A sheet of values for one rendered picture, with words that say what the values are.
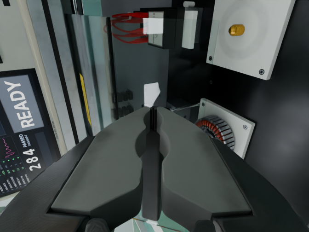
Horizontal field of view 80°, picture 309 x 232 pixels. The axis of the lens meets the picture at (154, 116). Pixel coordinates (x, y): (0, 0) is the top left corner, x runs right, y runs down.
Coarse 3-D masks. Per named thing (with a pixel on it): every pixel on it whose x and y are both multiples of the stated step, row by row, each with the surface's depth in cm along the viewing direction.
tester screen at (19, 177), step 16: (32, 80) 33; (0, 112) 32; (0, 144) 35; (16, 144) 36; (32, 144) 37; (48, 144) 39; (0, 160) 36; (16, 160) 37; (0, 176) 37; (16, 176) 39; (32, 176) 40; (0, 192) 38
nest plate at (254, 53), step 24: (216, 0) 38; (240, 0) 33; (264, 0) 30; (288, 0) 27; (264, 24) 31; (216, 48) 40; (240, 48) 35; (264, 48) 32; (240, 72) 37; (264, 72) 33
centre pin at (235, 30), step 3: (234, 24) 33; (237, 24) 34; (240, 24) 34; (231, 27) 33; (234, 27) 33; (237, 27) 33; (240, 27) 33; (243, 27) 34; (231, 30) 33; (234, 30) 33; (237, 30) 33; (240, 30) 33; (243, 30) 34; (231, 33) 34; (234, 33) 33; (237, 33) 34; (240, 33) 34
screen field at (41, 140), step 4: (40, 132) 37; (36, 136) 37; (40, 136) 38; (44, 136) 38; (40, 140) 38; (44, 140) 38; (40, 144) 38; (44, 144) 39; (40, 148) 39; (44, 148) 39; (48, 148) 39; (44, 152) 39; (48, 152) 40; (44, 156) 40; (48, 156) 40; (44, 160) 40; (48, 160) 41; (52, 160) 41; (48, 164) 41
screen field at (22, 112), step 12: (0, 84) 31; (12, 84) 31; (24, 84) 32; (0, 96) 31; (12, 96) 32; (24, 96) 33; (12, 108) 33; (24, 108) 34; (36, 108) 35; (12, 120) 34; (24, 120) 35; (36, 120) 36
